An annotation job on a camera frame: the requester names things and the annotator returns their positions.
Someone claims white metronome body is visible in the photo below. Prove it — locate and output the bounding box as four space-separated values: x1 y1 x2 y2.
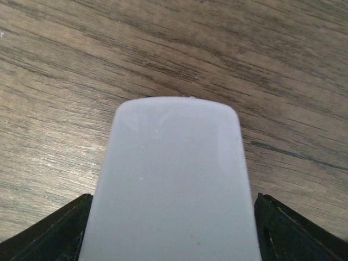
79 97 261 260

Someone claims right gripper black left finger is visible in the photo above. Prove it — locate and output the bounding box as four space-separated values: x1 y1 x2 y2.
1 194 93 260

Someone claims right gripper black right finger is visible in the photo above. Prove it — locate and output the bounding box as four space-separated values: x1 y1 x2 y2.
254 193 347 260

